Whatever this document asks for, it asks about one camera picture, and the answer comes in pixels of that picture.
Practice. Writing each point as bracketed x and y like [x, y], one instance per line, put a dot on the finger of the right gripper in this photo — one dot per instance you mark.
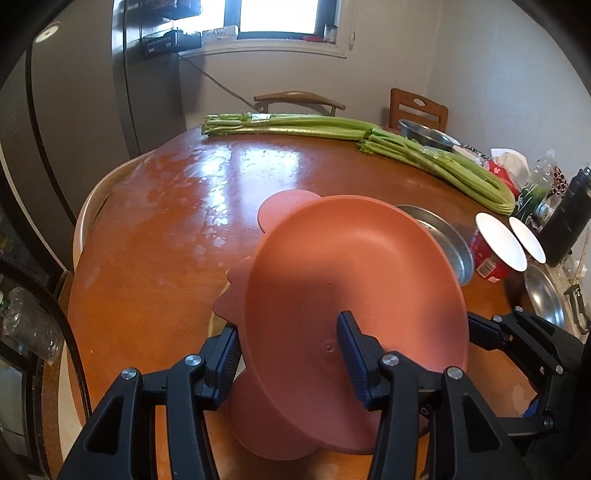
[544, 352]

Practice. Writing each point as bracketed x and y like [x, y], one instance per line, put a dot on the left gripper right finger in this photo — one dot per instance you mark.
[466, 439]

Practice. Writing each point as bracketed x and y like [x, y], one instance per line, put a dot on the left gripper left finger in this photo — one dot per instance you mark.
[118, 440]

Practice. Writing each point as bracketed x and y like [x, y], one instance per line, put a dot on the steel bowl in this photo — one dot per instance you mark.
[545, 289]

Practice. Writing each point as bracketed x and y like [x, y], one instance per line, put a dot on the small red paper bowl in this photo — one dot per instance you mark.
[528, 240]

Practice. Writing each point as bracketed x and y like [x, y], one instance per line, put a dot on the large red paper bowl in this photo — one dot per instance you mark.
[496, 251]

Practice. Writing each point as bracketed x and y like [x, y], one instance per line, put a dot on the steel pan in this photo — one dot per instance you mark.
[449, 239]

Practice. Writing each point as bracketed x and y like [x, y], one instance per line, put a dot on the pink chicken-shaped plate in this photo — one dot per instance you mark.
[334, 284]

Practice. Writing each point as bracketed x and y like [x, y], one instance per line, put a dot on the black metal clip tool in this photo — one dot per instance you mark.
[580, 317]

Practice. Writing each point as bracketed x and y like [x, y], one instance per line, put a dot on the black thermos flask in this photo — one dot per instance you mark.
[569, 219]

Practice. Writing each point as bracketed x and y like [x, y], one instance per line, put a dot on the green plastic bottle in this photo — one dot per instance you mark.
[536, 188]

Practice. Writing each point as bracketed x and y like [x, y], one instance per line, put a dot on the right celery bunch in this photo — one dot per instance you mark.
[464, 174]

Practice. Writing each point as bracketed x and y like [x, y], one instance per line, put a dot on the celery bunch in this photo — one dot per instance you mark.
[464, 174]
[307, 125]

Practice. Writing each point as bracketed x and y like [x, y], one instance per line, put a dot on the red tissue pack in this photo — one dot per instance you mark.
[510, 166]

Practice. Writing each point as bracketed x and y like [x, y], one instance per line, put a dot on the far steel pot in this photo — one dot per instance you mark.
[425, 136]

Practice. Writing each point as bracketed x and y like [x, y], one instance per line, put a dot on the wooden chair with cutout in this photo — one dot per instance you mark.
[405, 105]

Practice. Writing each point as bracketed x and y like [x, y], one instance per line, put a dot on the left celery bunch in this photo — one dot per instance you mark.
[307, 125]

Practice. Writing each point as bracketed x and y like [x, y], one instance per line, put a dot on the grey refrigerator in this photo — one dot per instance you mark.
[81, 100]

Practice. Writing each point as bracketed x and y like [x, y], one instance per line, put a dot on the curved-back wooden chair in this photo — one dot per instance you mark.
[312, 101]

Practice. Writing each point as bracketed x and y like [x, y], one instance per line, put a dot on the window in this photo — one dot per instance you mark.
[285, 20]

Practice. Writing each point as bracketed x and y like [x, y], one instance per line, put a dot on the black wire rack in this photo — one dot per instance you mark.
[167, 39]

